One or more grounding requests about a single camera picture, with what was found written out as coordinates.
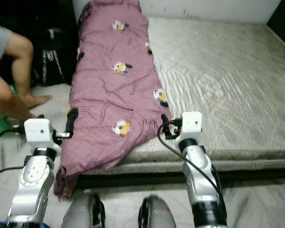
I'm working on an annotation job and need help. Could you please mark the black bag with white print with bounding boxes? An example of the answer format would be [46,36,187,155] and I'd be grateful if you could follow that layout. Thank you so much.
[31,28,76,87]

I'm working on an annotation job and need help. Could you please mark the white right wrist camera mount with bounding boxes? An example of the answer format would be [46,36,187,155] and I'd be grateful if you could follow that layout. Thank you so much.
[176,112,203,141]

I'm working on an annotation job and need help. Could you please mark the person in grey shorts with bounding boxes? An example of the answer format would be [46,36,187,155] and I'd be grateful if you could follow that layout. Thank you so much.
[0,21,53,122]

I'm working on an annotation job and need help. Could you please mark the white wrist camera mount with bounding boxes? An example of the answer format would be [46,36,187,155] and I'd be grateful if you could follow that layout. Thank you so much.
[24,118,60,152]
[176,112,203,141]

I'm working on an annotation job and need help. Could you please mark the silver right robot leg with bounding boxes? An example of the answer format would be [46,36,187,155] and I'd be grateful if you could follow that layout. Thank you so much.
[138,196,176,228]

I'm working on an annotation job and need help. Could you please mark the purple blanket with cartoon prints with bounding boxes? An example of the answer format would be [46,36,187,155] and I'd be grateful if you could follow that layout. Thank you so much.
[55,0,171,200]

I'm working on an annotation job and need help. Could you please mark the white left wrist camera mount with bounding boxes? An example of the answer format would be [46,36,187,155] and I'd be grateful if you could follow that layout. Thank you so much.
[24,118,60,152]

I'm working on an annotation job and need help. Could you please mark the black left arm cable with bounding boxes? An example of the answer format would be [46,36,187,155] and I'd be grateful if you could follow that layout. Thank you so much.
[0,127,27,190]

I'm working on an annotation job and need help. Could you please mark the white quilted mattress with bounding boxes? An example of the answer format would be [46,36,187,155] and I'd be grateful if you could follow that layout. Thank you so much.
[36,17,285,171]

